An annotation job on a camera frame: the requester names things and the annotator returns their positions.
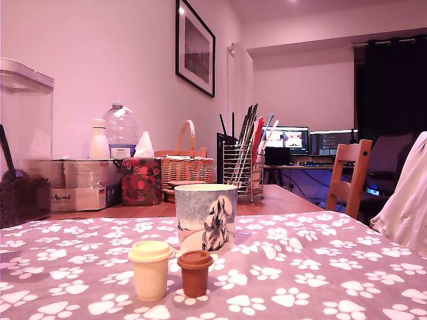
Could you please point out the brown coffee capsule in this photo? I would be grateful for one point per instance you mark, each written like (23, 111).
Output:
(195, 280)

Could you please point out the cream coffee capsule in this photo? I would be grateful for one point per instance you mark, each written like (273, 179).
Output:
(150, 276)

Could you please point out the winter tree print coffee cup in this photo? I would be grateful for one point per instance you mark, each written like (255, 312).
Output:
(193, 213)

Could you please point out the black wifi router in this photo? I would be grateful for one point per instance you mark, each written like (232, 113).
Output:
(220, 156)

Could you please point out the black kitchen utensils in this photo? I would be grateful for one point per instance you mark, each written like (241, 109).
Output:
(248, 123)

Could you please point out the red kitchen spatula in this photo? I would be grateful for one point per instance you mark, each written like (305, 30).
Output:
(258, 133)

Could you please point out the round wicker trivet stack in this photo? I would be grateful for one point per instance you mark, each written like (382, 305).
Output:
(168, 193)

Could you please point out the white kitchen utensil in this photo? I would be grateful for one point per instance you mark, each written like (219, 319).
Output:
(270, 133)

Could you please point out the small black desktop box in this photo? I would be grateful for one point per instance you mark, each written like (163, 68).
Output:
(277, 156)

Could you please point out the white paper tissue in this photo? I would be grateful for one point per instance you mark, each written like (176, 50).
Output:
(144, 146)

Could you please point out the red floral tissue box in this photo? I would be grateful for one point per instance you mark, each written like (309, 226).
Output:
(141, 181)

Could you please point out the computer monitor showing pictures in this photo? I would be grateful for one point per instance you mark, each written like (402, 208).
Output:
(290, 138)

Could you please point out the wooden trestle desk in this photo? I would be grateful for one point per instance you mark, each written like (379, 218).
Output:
(300, 167)

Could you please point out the large clear water bottle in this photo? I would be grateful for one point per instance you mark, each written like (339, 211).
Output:
(120, 130)

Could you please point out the backlit computer keyboard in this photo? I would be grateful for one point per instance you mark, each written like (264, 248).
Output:
(318, 163)

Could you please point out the black framed picture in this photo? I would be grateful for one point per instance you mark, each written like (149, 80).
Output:
(197, 46)

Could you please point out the white insulated bottle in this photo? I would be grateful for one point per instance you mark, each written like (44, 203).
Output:
(99, 143)

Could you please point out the computer monitor showing code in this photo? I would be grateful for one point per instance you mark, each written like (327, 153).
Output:
(333, 143)

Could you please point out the white printed carton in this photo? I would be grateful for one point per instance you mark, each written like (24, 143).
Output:
(76, 200)

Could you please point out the wooden dining chair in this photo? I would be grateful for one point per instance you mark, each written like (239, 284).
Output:
(362, 173)

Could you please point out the paw print table cloth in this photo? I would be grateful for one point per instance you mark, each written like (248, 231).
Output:
(300, 283)

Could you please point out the dark office chair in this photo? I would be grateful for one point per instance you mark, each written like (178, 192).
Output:
(383, 160)

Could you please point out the metal curtain rod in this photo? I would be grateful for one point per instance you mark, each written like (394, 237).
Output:
(360, 45)

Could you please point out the clear plastic food container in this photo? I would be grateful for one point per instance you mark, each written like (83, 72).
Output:
(26, 116)

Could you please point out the dark window curtain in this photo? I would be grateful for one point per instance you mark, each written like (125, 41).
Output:
(393, 86)

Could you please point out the brown pet kibble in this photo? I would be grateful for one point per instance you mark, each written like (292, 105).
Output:
(23, 203)

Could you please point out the white draped garment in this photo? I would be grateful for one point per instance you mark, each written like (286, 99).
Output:
(410, 200)

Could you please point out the black plastic scoop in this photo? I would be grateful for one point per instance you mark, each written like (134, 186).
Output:
(6, 150)

